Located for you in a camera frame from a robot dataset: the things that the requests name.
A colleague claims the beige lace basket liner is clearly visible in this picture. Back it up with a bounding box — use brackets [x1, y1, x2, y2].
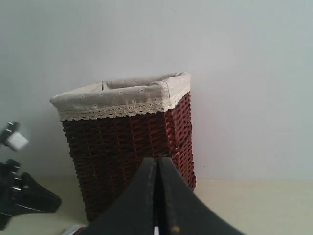
[50, 72, 191, 121]

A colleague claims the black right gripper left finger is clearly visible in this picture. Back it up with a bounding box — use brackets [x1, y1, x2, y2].
[83, 157, 157, 235]

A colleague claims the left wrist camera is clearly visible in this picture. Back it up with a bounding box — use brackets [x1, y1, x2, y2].
[0, 122, 29, 151]

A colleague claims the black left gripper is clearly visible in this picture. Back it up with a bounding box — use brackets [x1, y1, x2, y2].
[0, 159, 62, 217]

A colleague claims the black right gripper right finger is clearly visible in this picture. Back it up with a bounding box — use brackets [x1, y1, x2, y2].
[156, 157, 243, 235]

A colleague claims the white t-shirt red lettering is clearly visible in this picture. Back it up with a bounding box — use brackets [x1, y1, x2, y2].
[61, 225, 86, 235]

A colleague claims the dark brown wicker basket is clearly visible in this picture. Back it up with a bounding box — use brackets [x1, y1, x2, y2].
[62, 94, 196, 222]

